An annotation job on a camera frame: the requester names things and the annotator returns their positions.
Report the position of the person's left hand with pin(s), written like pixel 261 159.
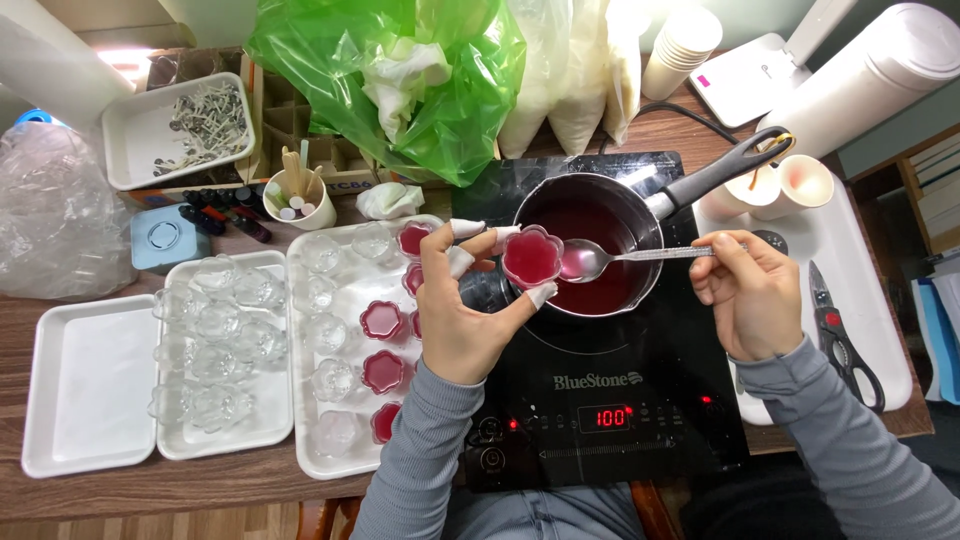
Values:
pixel 450 322

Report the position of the person's right hand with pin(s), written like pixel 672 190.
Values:
pixel 757 300

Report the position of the flower glass cup red wax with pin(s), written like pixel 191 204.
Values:
pixel 531 259

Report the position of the metal spoon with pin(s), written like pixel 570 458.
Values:
pixel 592 259

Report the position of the group of red filled cups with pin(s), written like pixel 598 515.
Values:
pixel 382 321

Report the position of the black and red scissors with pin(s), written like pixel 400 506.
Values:
pixel 834 330

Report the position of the long white foam tray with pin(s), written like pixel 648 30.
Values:
pixel 862 300

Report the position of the white paper cup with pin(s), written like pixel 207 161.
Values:
pixel 802 184
pixel 739 196

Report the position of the cluster of empty glass cups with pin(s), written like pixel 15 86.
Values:
pixel 326 334
pixel 217 330

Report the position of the black saucepan with red wax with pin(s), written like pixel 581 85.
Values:
pixel 622 292

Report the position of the small crumpled white tissue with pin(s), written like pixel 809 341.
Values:
pixel 388 201

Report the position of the black induction cooker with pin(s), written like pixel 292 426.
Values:
pixel 600 375

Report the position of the yellow rubber band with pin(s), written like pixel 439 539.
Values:
pixel 782 140

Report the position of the paper cup with wooden sticks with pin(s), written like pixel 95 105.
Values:
pixel 311 210

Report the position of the blue folders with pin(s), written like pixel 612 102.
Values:
pixel 937 337

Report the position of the shelf with books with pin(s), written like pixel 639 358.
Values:
pixel 934 187

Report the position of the person's blue jeans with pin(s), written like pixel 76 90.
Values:
pixel 547 517

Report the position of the green plastic bag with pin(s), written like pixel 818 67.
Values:
pixel 465 97

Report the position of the large white cylinder container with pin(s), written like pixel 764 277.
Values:
pixel 870 82

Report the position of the crumpled white tissue in bag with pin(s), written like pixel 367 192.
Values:
pixel 401 82

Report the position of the group of small dark bottles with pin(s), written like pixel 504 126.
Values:
pixel 225 214

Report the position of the clear bag of white wax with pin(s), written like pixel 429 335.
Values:
pixel 622 75
pixel 581 97
pixel 532 82

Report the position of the cardboard box with dividers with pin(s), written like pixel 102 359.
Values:
pixel 289 120

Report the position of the stack of white paper cups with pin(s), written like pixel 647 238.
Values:
pixel 679 52

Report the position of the pile of candle wicks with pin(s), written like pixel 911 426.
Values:
pixel 206 127

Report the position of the white tray holding wicks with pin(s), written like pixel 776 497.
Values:
pixel 135 139

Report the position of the empty white foam tray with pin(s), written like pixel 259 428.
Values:
pixel 90 382

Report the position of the clear crumpled plastic bag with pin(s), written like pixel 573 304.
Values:
pixel 60 217

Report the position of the white paper roll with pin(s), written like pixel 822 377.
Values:
pixel 52 52

